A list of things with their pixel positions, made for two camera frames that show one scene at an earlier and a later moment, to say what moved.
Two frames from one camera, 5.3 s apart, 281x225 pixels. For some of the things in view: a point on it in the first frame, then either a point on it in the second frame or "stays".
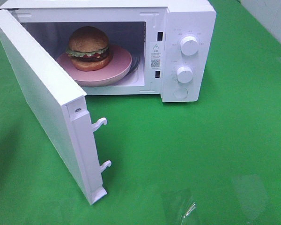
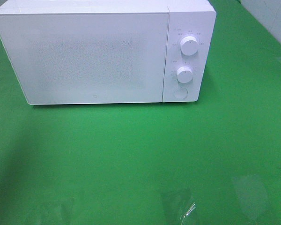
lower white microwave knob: (184, 74) stays
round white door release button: (181, 93) stays
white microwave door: (62, 102) -> (75, 58)
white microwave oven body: (172, 43) stays
